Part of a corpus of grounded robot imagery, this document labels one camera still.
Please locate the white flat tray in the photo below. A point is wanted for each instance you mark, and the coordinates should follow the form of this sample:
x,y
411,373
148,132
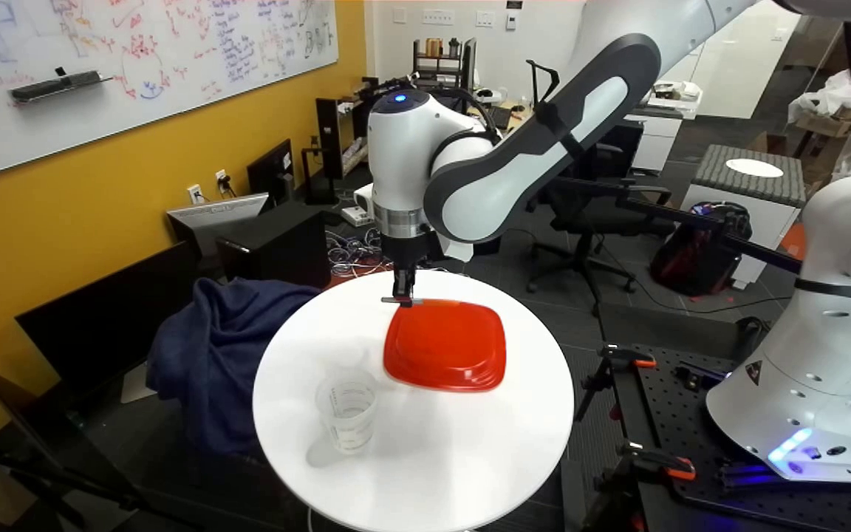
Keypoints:
x,y
219,212

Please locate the wall whiteboard with writing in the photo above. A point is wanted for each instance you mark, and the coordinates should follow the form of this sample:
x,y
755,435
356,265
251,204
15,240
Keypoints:
x,y
130,61

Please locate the cardboard box with plastic wrap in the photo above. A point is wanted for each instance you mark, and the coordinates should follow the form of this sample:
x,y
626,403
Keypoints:
x,y
841,119

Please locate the black box case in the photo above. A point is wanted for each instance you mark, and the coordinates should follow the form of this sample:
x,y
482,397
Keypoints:
x,y
278,247

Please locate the white box with grey mat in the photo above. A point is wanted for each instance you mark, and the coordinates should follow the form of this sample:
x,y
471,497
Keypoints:
x,y
752,188

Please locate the clear plastic cup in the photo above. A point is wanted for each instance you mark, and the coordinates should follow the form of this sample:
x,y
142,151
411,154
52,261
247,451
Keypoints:
x,y
347,410

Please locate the navy blue blanket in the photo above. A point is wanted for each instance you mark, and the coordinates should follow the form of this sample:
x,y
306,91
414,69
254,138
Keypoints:
x,y
219,355

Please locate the black office chair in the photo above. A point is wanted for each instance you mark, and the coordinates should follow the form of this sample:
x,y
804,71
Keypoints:
x,y
591,212

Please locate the black monitor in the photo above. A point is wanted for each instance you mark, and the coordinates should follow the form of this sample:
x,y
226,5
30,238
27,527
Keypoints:
x,y
273,173

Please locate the white cabinet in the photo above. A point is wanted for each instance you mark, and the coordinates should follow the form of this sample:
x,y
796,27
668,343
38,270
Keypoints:
x,y
659,144

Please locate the white wall outlet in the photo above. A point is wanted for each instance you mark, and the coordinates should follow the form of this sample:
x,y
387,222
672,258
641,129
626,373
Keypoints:
x,y
223,178
197,193

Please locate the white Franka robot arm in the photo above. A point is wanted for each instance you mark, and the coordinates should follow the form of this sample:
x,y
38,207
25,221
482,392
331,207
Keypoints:
x,y
820,364

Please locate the black perforated breadboard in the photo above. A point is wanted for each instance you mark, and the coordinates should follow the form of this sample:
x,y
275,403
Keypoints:
x,y
681,425

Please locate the black shelf with bottles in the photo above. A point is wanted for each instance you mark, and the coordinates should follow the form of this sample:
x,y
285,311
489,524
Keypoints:
x,y
442,64

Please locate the black folding chair frame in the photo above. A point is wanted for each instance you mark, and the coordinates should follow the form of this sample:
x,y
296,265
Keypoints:
x,y
43,445

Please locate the tall black computer case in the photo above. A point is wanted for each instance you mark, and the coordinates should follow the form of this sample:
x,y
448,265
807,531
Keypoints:
x,y
328,138

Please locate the red square plate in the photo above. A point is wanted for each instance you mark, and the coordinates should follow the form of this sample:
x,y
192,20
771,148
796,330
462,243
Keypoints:
x,y
445,343

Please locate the large black flat panel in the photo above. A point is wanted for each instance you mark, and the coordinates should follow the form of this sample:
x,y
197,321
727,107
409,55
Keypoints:
x,y
102,327

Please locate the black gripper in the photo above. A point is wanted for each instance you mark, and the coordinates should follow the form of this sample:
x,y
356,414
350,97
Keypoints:
x,y
405,253

